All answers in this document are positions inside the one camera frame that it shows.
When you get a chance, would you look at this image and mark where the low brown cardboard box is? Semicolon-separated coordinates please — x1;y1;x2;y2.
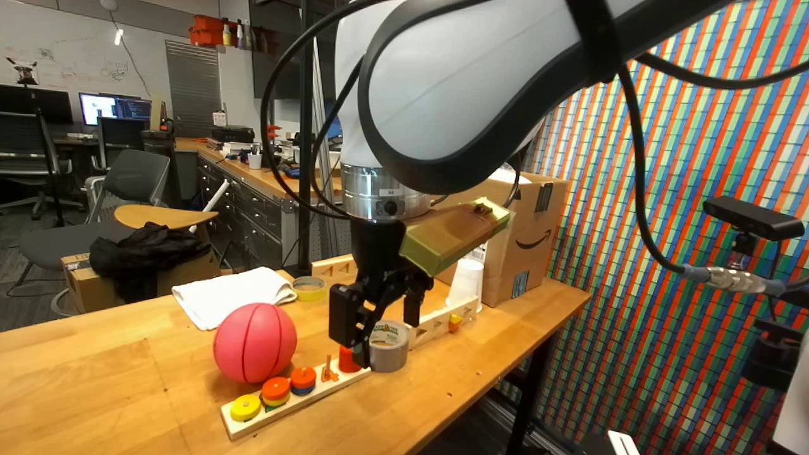
58;250;226;315

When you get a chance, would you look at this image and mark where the wooden shape sorter board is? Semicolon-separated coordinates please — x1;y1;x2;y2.
310;253;382;285

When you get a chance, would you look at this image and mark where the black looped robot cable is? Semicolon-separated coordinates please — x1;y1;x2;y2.
258;0;403;223

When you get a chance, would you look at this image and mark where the pink toy basketball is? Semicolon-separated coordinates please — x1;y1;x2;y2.
210;301;301;387

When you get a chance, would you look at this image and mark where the red container on shelf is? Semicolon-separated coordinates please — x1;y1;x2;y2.
187;12;226;49

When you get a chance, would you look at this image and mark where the black office chair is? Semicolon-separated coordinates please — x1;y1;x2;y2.
0;109;87;226

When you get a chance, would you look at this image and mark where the black cable with silver connector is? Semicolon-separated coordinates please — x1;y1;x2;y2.
617;53;809;297

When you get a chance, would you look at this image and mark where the grey duct tape roll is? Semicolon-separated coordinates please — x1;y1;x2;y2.
367;319;415;373

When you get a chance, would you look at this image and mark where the black bar camera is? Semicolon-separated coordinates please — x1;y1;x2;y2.
700;195;806;242

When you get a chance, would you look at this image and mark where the red ring stack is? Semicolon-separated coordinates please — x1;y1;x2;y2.
336;344;364;377

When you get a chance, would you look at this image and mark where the orange and green ring stack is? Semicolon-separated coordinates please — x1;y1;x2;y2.
258;373;292;411

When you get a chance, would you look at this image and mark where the white paper cup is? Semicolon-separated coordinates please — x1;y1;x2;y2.
445;244;490;310

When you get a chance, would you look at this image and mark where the Amazon cardboard box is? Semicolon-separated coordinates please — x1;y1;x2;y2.
432;168;570;310

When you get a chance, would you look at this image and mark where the grey office chair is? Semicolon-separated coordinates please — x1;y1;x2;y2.
87;147;171;224

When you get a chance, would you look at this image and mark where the orange and blue ring stack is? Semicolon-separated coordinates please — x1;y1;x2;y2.
287;364;317;396

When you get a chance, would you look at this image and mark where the black metal table frame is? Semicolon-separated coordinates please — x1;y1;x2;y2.
502;334;554;455

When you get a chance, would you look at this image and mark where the drawer cabinet with wooden top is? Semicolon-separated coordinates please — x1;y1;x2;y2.
171;137;349;272

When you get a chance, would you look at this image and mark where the black backpack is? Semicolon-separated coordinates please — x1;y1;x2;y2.
87;220;212;302

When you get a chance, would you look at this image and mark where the white paper sheet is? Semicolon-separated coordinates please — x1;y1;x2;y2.
171;266;301;334

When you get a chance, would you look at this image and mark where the black camera stand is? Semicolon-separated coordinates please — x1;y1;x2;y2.
728;234;809;393

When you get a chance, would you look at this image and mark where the white rounded object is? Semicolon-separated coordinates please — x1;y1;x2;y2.
767;331;809;455

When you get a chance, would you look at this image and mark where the lit computer monitor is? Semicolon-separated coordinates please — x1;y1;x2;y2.
78;91;153;128

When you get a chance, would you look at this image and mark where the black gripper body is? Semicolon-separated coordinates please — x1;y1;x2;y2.
336;214;436;315

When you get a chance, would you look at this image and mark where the plastic-wrapped wooden sorter board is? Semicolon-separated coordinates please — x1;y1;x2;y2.
406;296;485;348

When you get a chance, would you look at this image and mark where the black vertical pole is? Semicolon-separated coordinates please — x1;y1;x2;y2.
292;0;317;277

